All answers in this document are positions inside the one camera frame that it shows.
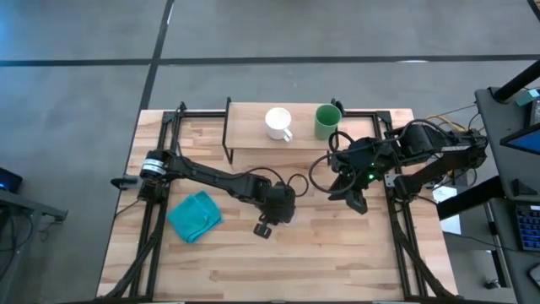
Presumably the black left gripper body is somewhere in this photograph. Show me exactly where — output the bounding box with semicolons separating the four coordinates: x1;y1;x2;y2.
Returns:
263;182;297;225

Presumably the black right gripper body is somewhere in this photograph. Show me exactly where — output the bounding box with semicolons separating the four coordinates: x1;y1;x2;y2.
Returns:
331;145;383;189

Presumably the green plastic cup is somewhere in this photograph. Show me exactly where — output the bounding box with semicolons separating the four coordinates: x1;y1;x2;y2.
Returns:
313;103;343;141

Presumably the white ceramic mug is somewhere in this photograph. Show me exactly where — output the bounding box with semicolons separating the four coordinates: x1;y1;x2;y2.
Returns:
264;106;294;144

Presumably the wooden shelf with black legs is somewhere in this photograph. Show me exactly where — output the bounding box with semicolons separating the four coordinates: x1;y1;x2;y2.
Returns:
222;97;345;166

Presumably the teal folded cloth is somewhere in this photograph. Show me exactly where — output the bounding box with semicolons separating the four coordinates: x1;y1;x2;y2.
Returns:
165;189;224;244

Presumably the white paper sheet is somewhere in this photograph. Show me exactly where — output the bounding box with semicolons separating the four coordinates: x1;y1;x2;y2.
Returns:
431;185;463;236

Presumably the black diagonal desk beam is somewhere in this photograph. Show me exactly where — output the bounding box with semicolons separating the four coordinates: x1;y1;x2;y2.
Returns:
435;175;505;221

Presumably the grey operator desk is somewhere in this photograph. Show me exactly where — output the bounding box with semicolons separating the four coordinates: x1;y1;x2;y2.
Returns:
474;86;540;304

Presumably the blue lit monitor screen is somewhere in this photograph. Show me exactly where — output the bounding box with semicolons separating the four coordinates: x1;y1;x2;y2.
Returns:
499;122;540;155

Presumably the black keyboard with blue keys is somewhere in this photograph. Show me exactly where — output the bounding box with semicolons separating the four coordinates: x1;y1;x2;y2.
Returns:
515;203;540;253

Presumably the black diagonal pole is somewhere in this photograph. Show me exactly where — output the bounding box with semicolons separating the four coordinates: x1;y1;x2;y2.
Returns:
492;58;540;103

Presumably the teal small box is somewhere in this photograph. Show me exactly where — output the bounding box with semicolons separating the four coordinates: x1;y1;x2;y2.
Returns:
515;87;540;107

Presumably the grey side table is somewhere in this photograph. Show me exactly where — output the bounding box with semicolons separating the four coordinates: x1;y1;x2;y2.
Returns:
0;188;69;304

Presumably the black device with blue light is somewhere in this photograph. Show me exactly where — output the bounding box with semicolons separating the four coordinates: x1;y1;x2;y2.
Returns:
0;166;24;195

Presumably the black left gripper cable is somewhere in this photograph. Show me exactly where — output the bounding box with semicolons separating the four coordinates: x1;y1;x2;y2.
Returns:
235;166;311;198

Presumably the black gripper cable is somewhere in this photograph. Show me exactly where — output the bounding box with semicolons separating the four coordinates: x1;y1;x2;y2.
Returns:
308;130;358;196
235;166;311;198

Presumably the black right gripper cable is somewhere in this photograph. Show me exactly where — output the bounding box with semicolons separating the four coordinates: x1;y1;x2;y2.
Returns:
308;130;358;196

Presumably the yellow cable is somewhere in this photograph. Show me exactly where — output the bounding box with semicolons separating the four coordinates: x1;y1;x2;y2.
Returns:
424;114;466;133

